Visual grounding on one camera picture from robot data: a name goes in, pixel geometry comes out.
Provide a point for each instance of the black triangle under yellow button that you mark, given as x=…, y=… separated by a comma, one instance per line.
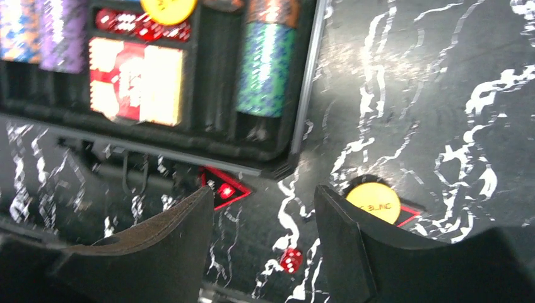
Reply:
x=407, y=215

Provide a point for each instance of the blue green yellow chip stack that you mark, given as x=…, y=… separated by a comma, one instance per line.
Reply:
x=20, y=41

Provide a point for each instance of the red dice row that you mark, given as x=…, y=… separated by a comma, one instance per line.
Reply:
x=140, y=25

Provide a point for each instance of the black poker set case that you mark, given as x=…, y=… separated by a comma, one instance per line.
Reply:
x=212, y=132

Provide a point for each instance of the red playing card deck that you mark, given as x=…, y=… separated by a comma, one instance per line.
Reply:
x=134, y=83

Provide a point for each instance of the red die on table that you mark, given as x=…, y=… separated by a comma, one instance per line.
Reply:
x=291, y=260

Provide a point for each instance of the yellow big blind button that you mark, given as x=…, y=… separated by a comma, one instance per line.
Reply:
x=168, y=12

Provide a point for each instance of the orange and green chip stack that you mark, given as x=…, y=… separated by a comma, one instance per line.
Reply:
x=270, y=33

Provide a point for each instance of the blue orange purple chip stack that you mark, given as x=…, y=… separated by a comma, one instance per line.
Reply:
x=62, y=30

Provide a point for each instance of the black red all-in triangle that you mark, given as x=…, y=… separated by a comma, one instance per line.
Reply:
x=226, y=188

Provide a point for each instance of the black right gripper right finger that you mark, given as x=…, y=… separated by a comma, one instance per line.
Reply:
x=366, y=259

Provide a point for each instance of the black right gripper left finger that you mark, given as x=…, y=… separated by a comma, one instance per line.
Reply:
x=159, y=260

